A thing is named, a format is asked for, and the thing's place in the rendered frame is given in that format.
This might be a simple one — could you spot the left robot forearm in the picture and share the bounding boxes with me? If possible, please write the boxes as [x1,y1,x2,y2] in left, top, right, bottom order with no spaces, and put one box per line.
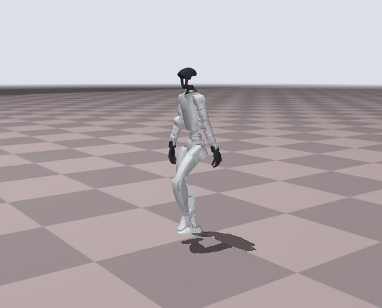
[204,120,219,150]

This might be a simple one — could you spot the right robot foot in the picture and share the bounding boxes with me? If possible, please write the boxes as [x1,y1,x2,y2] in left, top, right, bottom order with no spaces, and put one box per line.
[177,226,202,234]

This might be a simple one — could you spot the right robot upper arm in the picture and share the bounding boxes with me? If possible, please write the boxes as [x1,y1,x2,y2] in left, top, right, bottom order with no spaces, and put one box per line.
[173,94,184,126]

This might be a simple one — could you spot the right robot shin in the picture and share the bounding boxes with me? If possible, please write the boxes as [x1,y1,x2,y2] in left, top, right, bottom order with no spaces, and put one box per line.
[188,195,196,228]

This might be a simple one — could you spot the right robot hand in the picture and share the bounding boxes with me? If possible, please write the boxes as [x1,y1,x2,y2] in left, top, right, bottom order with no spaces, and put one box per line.
[168,141,176,164]

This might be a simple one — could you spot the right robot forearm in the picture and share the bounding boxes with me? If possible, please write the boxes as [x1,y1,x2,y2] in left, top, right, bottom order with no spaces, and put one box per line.
[168,123,181,146]

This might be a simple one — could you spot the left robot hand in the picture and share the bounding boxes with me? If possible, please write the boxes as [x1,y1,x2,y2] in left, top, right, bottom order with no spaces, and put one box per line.
[211,146,222,167]

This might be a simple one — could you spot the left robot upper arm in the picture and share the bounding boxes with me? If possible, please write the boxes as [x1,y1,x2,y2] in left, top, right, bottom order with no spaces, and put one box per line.
[193,94,209,130]

